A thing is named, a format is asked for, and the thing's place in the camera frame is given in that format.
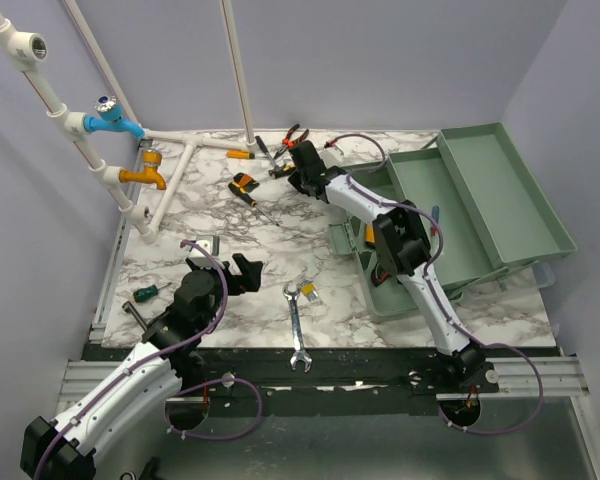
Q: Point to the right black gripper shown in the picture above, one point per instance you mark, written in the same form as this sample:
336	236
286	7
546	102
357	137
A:
293	178

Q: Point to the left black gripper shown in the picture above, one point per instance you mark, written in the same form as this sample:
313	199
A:
248	280

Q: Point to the yellow handle tool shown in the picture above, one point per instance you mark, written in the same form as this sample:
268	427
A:
369	237

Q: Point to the red black utility knife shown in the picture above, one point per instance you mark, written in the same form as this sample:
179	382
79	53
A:
378	276

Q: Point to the small red blue screwdriver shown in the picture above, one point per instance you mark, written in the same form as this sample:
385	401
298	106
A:
435	214

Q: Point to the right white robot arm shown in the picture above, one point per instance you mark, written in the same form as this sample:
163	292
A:
402	249

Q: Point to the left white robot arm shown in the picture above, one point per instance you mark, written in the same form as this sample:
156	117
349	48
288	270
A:
162	365

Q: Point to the orange black long-nose pliers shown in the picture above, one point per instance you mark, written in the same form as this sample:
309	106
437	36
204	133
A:
291	139

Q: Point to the silver open-end wrench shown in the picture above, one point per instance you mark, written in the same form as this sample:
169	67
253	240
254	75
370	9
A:
299	354

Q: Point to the yellow hex key set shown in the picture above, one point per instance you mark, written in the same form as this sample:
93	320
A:
309	290

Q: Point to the yellow black screwdriver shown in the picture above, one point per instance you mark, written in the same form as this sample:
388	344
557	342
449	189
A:
245	197

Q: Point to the silver socket bar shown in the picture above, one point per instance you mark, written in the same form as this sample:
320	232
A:
129	308

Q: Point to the orange plastic tap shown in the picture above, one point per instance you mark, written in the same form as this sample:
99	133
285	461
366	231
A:
149	175

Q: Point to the blue plastic tap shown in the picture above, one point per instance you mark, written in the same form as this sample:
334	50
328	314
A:
111	118

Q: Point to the white pvc pipe assembly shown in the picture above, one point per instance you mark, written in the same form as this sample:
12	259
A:
27	50

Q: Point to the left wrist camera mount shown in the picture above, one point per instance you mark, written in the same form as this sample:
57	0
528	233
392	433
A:
202	249

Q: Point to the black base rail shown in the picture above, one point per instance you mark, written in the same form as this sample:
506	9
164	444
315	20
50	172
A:
342	382

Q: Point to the green handle screwdriver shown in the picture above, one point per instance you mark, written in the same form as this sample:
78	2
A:
144	294

